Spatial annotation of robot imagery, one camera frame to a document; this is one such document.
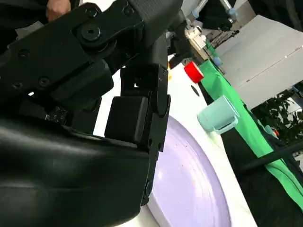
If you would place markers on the black tube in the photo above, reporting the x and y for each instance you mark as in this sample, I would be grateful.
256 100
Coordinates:
272 156

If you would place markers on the person's hand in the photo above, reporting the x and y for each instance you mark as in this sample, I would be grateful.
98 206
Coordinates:
56 9

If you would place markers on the pale green mug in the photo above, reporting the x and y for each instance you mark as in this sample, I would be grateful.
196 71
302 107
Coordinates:
216 116

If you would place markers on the green cloth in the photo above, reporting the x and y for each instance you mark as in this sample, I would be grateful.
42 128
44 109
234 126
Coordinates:
246 123

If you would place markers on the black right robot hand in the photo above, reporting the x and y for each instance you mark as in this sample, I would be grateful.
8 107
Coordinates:
59 142

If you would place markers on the lilac plate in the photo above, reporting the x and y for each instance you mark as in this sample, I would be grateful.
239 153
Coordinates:
189 177

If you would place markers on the green potted plant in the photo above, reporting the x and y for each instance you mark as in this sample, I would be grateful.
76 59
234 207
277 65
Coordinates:
281 116

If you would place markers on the red tape roll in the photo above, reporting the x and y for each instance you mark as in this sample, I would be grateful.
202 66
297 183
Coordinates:
193 72

